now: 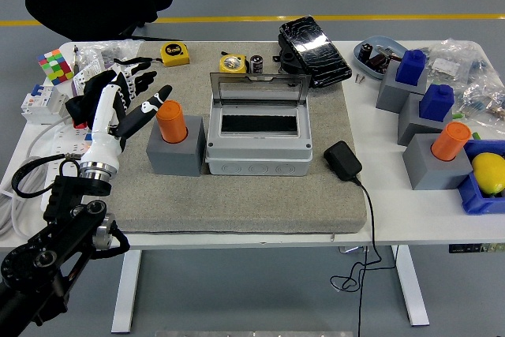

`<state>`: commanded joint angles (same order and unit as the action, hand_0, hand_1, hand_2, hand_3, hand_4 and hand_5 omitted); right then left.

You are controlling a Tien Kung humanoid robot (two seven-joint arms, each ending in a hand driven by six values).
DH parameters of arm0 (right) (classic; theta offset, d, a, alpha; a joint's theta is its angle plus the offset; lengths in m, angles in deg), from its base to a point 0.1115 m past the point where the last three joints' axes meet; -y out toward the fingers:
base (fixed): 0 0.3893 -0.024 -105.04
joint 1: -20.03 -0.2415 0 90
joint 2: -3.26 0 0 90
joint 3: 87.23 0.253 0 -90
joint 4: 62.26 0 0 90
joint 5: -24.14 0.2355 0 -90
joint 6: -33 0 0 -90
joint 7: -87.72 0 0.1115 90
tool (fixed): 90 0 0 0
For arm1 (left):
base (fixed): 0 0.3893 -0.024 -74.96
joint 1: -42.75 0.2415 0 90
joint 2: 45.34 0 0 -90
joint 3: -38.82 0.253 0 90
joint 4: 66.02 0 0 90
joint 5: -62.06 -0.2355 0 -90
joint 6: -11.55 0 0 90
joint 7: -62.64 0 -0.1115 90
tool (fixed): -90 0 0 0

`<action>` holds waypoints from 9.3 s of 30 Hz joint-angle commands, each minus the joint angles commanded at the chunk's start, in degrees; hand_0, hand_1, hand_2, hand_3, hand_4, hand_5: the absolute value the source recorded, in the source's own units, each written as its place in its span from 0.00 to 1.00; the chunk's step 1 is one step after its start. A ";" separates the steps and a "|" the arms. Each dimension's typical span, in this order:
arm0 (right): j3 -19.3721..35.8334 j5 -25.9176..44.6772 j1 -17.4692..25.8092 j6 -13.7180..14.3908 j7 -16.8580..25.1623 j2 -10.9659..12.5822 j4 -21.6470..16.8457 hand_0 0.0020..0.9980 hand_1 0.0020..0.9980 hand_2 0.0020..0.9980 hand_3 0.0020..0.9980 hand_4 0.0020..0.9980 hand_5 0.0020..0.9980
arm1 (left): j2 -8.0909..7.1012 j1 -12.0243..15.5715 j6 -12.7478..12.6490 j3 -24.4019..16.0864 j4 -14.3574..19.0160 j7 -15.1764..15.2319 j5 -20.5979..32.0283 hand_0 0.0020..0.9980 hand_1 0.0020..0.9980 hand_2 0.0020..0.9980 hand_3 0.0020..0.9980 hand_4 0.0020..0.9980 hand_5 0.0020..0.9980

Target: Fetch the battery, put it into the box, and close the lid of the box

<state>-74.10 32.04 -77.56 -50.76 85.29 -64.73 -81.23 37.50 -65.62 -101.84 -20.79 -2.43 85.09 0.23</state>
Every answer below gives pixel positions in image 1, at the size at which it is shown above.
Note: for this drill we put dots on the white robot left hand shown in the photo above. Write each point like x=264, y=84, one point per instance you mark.
x=103, y=116

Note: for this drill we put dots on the orange cylinder battery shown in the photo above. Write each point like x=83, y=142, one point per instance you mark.
x=170, y=122
x=450, y=141

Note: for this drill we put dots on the smoky transparent box lid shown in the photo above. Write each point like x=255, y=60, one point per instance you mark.
x=256, y=88

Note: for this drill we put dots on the grey plastic junction box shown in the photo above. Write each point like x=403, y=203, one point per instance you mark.
x=258, y=155

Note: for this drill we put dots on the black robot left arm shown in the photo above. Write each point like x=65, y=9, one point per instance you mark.
x=59, y=230

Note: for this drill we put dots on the black cloth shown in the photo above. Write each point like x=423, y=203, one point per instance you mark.
x=81, y=104

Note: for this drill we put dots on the white packet with purple print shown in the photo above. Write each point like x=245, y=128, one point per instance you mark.
x=84, y=74

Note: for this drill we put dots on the white power strip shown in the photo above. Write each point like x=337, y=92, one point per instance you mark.
x=63, y=143

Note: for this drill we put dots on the white circuit breaker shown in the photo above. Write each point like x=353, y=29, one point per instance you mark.
x=41, y=106

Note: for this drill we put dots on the clear plastic bag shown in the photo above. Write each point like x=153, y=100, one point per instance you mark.
x=114, y=51

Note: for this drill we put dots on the large colourful puzzle cube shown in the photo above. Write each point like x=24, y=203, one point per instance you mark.
x=55, y=66

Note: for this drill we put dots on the grey block with round hole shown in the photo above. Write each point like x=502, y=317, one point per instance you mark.
x=173, y=159

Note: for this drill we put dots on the yellow square tape measure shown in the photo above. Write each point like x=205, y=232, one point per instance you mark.
x=174, y=55

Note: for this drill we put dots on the black office chair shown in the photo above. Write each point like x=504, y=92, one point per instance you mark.
x=90, y=1

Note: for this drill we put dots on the yellow round tape measure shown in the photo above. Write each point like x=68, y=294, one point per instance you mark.
x=232, y=64

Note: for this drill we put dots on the grey-brown mat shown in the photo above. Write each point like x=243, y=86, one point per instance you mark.
x=244, y=203

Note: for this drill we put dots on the black device under case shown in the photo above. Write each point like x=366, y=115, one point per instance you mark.
x=288, y=60

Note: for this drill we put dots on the glossy black flat case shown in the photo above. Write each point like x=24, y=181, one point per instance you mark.
x=315, y=53

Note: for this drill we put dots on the black power adapter plug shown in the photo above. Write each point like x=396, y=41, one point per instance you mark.
x=342, y=160

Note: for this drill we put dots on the light blue dish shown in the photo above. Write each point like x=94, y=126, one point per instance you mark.
x=365, y=66

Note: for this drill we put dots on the black capacitor in dish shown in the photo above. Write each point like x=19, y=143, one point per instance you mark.
x=365, y=52

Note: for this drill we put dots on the brown electronic parts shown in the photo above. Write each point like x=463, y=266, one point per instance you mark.
x=380, y=60

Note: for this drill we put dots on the grey block holder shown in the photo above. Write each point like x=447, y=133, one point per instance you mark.
x=410, y=128
x=430, y=173
x=388, y=94

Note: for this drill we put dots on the blue plastic block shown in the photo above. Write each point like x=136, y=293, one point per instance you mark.
x=411, y=68
x=436, y=103

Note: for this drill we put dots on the white table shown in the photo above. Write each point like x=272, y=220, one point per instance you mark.
x=402, y=214

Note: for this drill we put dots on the clear bag of components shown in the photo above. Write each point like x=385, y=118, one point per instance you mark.
x=453, y=64
x=485, y=104

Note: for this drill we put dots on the blue plastic bin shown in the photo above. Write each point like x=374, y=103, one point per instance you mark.
x=479, y=203

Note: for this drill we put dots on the yellow lemon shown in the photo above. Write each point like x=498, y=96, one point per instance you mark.
x=489, y=173

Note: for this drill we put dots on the table control panel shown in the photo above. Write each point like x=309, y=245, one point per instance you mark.
x=473, y=248

